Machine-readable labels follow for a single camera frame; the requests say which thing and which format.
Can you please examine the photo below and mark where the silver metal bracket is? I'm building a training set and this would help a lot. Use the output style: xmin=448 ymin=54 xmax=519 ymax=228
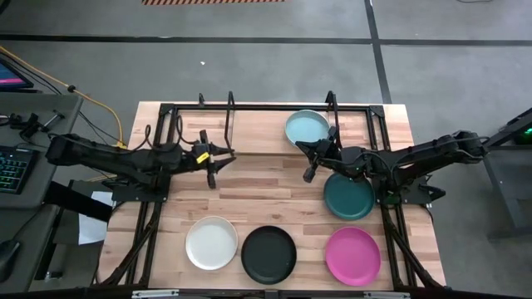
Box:
xmin=363 ymin=290 xmax=411 ymax=299
xmin=131 ymin=289 xmax=180 ymax=299

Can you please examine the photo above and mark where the white plate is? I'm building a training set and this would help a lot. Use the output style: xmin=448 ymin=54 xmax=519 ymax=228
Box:
xmin=185 ymin=215 xmax=239 ymax=272

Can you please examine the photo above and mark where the black desk clamp tool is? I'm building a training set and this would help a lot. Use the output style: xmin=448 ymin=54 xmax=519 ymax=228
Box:
xmin=7 ymin=109 xmax=67 ymax=141

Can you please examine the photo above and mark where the black computer mouse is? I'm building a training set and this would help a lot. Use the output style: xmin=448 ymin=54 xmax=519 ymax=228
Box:
xmin=0 ymin=239 xmax=22 ymax=284

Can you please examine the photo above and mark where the dark green plate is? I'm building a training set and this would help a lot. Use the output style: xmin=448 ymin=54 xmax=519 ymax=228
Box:
xmin=323 ymin=172 xmax=377 ymax=222

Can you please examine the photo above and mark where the black plate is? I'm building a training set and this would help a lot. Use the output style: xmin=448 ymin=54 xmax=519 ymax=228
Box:
xmin=240 ymin=225 xmax=298 ymax=287

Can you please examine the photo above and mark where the yellow cable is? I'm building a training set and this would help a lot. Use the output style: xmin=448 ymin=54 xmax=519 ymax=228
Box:
xmin=0 ymin=44 xmax=128 ymax=150

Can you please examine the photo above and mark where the black strap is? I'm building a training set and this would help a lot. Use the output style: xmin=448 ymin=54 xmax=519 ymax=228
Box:
xmin=42 ymin=180 xmax=114 ymax=223

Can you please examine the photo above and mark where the pink plate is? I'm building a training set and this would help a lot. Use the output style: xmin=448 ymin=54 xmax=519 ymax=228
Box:
xmin=324 ymin=226 xmax=382 ymax=287

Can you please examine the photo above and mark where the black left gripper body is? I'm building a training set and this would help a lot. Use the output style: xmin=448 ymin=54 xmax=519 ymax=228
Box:
xmin=178 ymin=129 xmax=219 ymax=190

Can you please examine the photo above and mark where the light blue plate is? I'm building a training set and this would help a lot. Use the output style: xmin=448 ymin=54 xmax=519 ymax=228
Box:
xmin=284 ymin=109 xmax=332 ymax=148

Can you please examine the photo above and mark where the black metal dish rack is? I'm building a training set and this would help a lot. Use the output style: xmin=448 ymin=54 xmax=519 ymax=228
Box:
xmin=223 ymin=90 xmax=343 ymax=159

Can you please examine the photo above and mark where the backlit black keyboard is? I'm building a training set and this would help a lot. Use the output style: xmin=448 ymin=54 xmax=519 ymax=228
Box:
xmin=0 ymin=145 xmax=41 ymax=196

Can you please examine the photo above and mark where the grey stand with green light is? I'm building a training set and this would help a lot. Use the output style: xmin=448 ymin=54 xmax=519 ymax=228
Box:
xmin=480 ymin=106 xmax=532 ymax=241

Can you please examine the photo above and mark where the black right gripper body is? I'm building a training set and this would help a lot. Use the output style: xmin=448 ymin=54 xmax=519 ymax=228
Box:
xmin=302 ymin=125 xmax=369 ymax=184

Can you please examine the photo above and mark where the grey side desk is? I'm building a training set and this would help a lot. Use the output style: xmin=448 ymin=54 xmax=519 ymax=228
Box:
xmin=0 ymin=91 xmax=85 ymax=210

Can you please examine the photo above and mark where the desk monitor with pink screen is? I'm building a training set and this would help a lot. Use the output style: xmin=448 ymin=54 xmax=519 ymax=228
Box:
xmin=0 ymin=56 xmax=35 ymax=91

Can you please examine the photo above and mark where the orange black striped tape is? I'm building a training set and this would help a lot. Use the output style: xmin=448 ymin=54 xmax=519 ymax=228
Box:
xmin=140 ymin=0 xmax=288 ymax=7

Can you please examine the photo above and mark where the white paper sheet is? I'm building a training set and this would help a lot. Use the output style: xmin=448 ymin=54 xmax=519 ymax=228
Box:
xmin=77 ymin=190 xmax=116 ymax=246

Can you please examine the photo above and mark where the thin black floor cable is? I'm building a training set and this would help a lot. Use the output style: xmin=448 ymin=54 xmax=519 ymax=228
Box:
xmin=0 ymin=50 xmax=64 ymax=96

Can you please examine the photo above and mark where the black aluminium table frame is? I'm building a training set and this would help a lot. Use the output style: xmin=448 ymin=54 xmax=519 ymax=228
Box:
xmin=97 ymin=101 xmax=445 ymax=291

